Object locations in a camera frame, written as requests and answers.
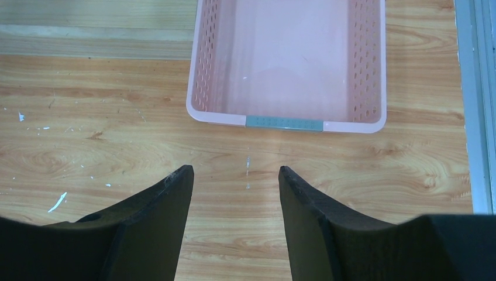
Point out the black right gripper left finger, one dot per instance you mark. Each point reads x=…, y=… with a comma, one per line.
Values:
x=138, y=238

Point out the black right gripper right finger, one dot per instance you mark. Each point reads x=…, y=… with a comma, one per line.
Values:
x=328, y=240

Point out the pink plastic basket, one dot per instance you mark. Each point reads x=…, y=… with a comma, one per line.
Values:
x=316, y=66

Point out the aluminium frame rail right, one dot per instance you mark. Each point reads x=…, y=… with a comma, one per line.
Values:
x=475, y=22

